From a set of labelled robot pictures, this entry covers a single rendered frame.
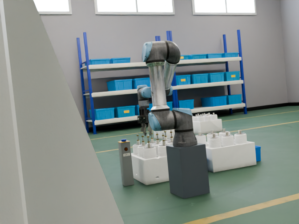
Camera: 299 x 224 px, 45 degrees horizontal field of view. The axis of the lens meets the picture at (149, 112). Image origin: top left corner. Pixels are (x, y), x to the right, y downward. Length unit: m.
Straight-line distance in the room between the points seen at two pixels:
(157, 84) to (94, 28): 5.90
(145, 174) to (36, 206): 2.29
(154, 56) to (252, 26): 7.95
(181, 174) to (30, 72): 1.92
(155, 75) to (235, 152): 1.04
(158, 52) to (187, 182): 0.78
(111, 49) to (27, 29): 7.72
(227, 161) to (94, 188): 2.58
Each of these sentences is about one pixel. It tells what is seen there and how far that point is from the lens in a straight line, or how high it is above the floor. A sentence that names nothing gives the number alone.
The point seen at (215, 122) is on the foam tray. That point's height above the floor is 0.14.
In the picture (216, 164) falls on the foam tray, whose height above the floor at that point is 0.06.
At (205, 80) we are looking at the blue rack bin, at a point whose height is 0.84.
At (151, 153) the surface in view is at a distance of 2.61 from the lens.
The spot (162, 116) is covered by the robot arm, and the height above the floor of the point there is 0.49.
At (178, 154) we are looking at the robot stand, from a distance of 2.17.
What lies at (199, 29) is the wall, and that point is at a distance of 9.05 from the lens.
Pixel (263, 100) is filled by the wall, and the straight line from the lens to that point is 10.00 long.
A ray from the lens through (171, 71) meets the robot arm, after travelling 2.34.
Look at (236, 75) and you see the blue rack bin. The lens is 8.56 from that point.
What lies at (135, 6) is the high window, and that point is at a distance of 8.36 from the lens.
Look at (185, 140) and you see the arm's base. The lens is 2.18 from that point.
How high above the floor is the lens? 0.62
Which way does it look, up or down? 2 degrees down
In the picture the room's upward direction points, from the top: 6 degrees counter-clockwise
